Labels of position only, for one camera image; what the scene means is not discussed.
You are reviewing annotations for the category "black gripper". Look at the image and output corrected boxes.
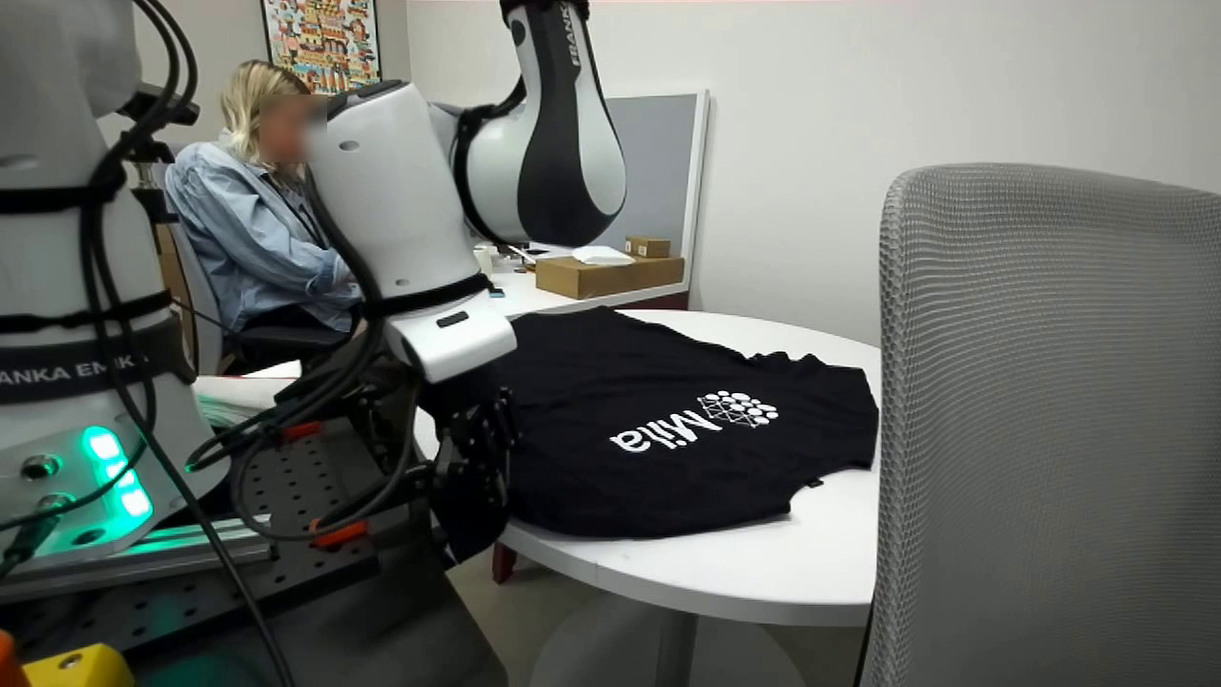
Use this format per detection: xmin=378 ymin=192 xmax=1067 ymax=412
xmin=425 ymin=378 xmax=524 ymax=560

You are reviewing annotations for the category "black shirt white Mila print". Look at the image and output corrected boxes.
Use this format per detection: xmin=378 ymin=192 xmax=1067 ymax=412
xmin=490 ymin=304 xmax=884 ymax=539

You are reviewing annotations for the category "seated person blue shirt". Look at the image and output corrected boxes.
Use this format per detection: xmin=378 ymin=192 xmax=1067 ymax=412
xmin=162 ymin=52 xmax=370 ymax=373

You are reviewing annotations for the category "black orange bar clamp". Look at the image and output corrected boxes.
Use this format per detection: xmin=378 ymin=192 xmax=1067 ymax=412
xmin=305 ymin=500 xmax=435 ymax=557
xmin=270 ymin=412 xmax=337 ymax=445

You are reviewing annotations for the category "large plain cardboard box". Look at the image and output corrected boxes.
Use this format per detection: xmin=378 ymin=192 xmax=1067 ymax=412
xmin=529 ymin=247 xmax=687 ymax=300

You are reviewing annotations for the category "white crumpled cloth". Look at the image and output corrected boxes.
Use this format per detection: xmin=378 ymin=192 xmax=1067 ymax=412
xmin=188 ymin=360 xmax=309 ymax=420

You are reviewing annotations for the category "white envelope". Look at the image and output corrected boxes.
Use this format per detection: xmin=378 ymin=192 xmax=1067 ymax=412
xmin=570 ymin=239 xmax=642 ymax=272

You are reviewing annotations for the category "yellow plastic object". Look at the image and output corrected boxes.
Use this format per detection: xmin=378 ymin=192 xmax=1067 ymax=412
xmin=20 ymin=642 xmax=137 ymax=687

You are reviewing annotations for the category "orange object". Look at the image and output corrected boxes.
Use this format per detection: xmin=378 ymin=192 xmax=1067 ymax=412
xmin=0 ymin=627 xmax=32 ymax=687

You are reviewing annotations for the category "grey office chair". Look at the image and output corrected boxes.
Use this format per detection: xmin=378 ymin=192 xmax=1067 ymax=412
xmin=853 ymin=159 xmax=1221 ymax=687

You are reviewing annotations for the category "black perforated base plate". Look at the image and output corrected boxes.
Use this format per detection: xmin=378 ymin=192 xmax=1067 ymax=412
xmin=0 ymin=416 xmax=435 ymax=651

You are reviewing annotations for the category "white table pedestal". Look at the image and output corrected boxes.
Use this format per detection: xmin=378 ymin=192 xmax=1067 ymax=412
xmin=528 ymin=602 xmax=817 ymax=687

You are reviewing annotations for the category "aluminium rail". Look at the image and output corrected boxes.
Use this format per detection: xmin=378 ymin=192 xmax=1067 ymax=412
xmin=0 ymin=510 xmax=277 ymax=602

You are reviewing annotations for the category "black cable bundle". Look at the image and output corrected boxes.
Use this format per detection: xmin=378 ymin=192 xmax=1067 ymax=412
xmin=73 ymin=0 xmax=430 ymax=687

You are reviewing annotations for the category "colourful wall poster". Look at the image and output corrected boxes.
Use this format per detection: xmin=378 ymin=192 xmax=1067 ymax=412
xmin=258 ymin=0 xmax=389 ymax=99

